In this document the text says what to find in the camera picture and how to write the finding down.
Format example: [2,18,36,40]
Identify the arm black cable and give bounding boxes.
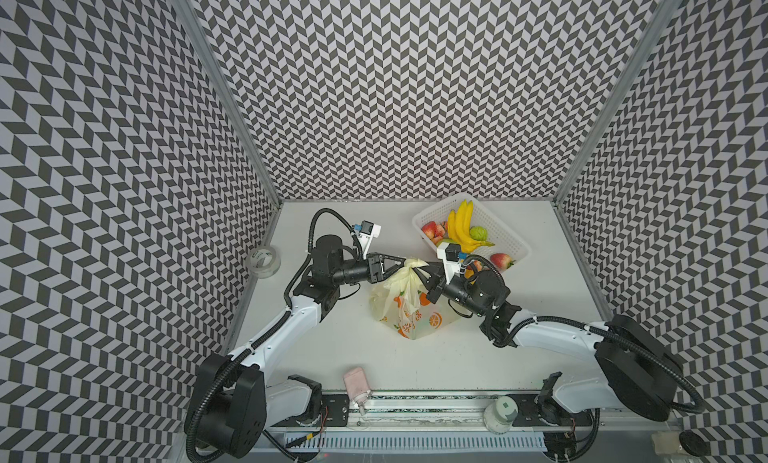
[461,254,708,415]
[184,207,364,463]

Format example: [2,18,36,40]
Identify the white plastic basket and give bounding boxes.
[411,193,532,265]

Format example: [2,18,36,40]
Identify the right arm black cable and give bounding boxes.
[461,254,708,415]

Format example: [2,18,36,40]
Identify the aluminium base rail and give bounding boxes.
[269,389,679,433]

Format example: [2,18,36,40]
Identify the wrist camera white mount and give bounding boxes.
[353,220,381,259]
[437,240,467,282]

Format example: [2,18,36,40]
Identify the yellow fake banana bunch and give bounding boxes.
[447,200,494,254]

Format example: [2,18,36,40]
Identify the aluminium corner post left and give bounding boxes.
[169,0,282,207]

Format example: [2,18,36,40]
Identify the aluminium corner post right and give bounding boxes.
[553,0,684,205]

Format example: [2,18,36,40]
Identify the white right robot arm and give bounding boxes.
[413,262,702,422]

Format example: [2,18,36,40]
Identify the aluminium corner post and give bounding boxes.
[553,0,684,205]
[169,0,282,207]

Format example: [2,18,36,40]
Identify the clear tape roll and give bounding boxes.
[245,245,281,278]

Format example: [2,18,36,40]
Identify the black cap jar right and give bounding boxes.
[678,430,711,457]

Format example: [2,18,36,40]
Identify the green fake custard apple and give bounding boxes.
[469,226,489,242]

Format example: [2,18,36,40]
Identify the white green small bottle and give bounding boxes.
[483,396,519,434]

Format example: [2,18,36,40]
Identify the pink cloth pad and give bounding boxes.
[343,367,372,407]

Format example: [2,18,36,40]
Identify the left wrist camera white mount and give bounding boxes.
[353,220,381,259]

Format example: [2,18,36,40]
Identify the white vent grille strip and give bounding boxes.
[289,432,547,454]

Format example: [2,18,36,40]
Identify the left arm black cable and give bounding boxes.
[184,207,364,463]

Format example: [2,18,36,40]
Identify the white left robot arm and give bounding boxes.
[184,235,405,462]

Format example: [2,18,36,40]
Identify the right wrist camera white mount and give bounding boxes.
[437,240,467,282]

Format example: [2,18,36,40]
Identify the translucent cream plastic bag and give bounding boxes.
[369,258,460,340]

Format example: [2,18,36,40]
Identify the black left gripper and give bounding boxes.
[332,251,408,286]

